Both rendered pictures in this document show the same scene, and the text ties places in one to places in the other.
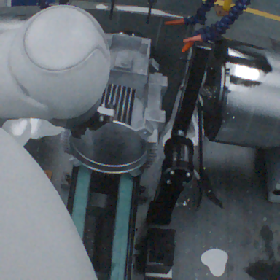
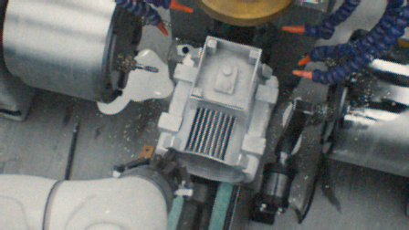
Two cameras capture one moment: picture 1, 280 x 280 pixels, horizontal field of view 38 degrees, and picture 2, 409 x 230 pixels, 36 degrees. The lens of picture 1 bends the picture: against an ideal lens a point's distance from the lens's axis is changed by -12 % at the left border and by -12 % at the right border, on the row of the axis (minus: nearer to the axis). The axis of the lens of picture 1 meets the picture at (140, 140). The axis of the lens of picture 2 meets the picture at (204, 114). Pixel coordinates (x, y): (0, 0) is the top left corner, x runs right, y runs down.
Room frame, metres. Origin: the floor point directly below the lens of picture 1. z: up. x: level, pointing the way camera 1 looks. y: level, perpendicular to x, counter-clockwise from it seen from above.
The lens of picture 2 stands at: (0.25, -0.03, 2.14)
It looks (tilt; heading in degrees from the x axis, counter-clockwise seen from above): 71 degrees down; 18
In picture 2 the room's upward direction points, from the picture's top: 1 degrees clockwise
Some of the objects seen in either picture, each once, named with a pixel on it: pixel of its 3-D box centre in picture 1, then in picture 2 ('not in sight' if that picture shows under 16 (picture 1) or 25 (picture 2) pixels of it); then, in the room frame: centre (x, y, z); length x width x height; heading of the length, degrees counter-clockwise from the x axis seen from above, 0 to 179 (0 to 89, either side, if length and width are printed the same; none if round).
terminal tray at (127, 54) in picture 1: (121, 65); (225, 80); (0.67, 0.07, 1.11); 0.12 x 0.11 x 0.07; 4
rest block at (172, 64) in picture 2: not in sight; (185, 60); (0.79, 0.19, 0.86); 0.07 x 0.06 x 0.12; 95
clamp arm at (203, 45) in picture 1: (189, 94); (291, 132); (0.61, -0.07, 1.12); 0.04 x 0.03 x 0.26; 5
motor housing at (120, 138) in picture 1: (114, 110); (217, 118); (0.63, 0.06, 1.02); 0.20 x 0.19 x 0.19; 4
